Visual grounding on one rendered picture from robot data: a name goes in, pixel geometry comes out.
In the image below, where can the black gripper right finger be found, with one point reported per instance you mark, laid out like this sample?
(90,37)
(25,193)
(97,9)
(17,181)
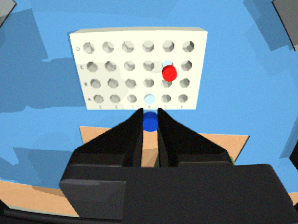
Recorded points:
(185,147)

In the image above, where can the blue bench mat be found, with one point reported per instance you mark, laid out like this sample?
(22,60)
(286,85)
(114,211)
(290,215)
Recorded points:
(248,85)

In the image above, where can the black rectangular block with grey bar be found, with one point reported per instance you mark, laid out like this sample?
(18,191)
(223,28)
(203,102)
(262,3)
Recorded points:
(294,156)

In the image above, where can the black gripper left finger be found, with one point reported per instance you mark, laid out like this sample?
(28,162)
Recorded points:
(122,144)

